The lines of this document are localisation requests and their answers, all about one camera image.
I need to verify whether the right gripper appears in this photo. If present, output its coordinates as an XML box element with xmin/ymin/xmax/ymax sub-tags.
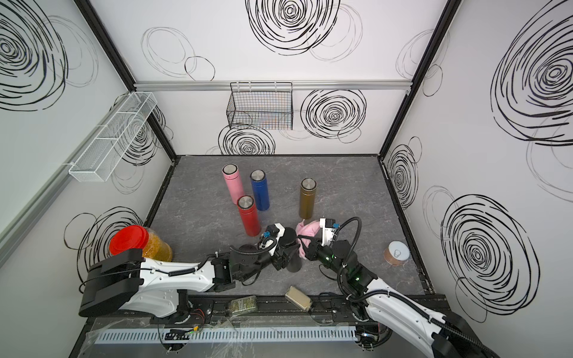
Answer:
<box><xmin>298</xmin><ymin>235</ymin><xmax>348</xmax><ymax>280</ymax></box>

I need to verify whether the pink microfiber cloth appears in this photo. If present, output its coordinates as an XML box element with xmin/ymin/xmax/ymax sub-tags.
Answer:
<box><xmin>295</xmin><ymin>220</ymin><xmax>321</xmax><ymax>260</ymax></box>

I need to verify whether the black thermos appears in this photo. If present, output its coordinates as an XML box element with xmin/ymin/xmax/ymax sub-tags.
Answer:
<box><xmin>278</xmin><ymin>228</ymin><xmax>302</xmax><ymax>273</ymax></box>

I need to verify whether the red thermos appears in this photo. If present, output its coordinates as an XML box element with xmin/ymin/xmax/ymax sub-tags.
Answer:
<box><xmin>237</xmin><ymin>195</ymin><xmax>261</xmax><ymax>237</ymax></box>

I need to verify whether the gold thermos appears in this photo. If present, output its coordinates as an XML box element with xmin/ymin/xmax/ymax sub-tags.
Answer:
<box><xmin>299</xmin><ymin>178</ymin><xmax>317</xmax><ymax>219</ymax></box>

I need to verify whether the blue thermos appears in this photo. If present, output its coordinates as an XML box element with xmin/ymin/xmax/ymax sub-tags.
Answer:
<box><xmin>250</xmin><ymin>169</ymin><xmax>270</xmax><ymax>211</ymax></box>

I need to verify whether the pink thermos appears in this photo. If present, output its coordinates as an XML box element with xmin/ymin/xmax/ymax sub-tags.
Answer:
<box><xmin>222</xmin><ymin>163</ymin><xmax>245</xmax><ymax>204</ymax></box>

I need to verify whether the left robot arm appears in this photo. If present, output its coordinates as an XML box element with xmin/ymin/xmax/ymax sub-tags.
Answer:
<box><xmin>78</xmin><ymin>224</ymin><xmax>300</xmax><ymax>319</ymax></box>

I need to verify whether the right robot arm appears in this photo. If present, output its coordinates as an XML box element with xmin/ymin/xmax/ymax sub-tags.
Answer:
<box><xmin>295</xmin><ymin>216</ymin><xmax>498</xmax><ymax>357</ymax></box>

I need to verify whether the green scouring pad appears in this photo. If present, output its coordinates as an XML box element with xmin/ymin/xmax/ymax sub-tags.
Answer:
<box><xmin>227</xmin><ymin>295</ymin><xmax>258</xmax><ymax>317</ymax></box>

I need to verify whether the beige sponge block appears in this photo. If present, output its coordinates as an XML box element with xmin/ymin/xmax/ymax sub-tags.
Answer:
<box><xmin>285</xmin><ymin>286</ymin><xmax>313</xmax><ymax>313</ymax></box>

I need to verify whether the white lid can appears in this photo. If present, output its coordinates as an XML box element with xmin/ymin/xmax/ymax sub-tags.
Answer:
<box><xmin>383</xmin><ymin>241</ymin><xmax>410</xmax><ymax>266</ymax></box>

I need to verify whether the red lid snack jar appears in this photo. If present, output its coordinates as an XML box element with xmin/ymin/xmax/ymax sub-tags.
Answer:
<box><xmin>109</xmin><ymin>225</ymin><xmax>173</xmax><ymax>262</ymax></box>

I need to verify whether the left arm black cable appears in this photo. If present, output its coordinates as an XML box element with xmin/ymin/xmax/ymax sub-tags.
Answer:
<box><xmin>229</xmin><ymin>236</ymin><xmax>278</xmax><ymax>257</ymax></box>

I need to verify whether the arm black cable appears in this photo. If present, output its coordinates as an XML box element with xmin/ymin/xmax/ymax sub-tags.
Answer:
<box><xmin>229</xmin><ymin>236</ymin><xmax>278</xmax><ymax>257</ymax></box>
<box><xmin>333</xmin><ymin>216</ymin><xmax>500</xmax><ymax>358</ymax></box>

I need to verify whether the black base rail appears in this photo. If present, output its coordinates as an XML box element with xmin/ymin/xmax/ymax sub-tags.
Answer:
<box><xmin>80</xmin><ymin>292</ymin><xmax>374</xmax><ymax>326</ymax></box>

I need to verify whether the white cable duct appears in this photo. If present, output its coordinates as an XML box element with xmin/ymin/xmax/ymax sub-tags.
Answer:
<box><xmin>95</xmin><ymin>326</ymin><xmax>357</xmax><ymax>345</ymax></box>

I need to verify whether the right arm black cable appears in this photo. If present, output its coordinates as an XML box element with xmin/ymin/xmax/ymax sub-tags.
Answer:
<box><xmin>333</xmin><ymin>216</ymin><xmax>500</xmax><ymax>358</ymax></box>

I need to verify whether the black wire basket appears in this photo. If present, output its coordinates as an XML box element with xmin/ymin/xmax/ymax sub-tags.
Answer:
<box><xmin>225</xmin><ymin>81</ymin><xmax>294</xmax><ymax>131</ymax></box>

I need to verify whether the white wire shelf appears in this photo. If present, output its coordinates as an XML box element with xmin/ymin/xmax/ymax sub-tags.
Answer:
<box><xmin>69</xmin><ymin>92</ymin><xmax>158</xmax><ymax>182</ymax></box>

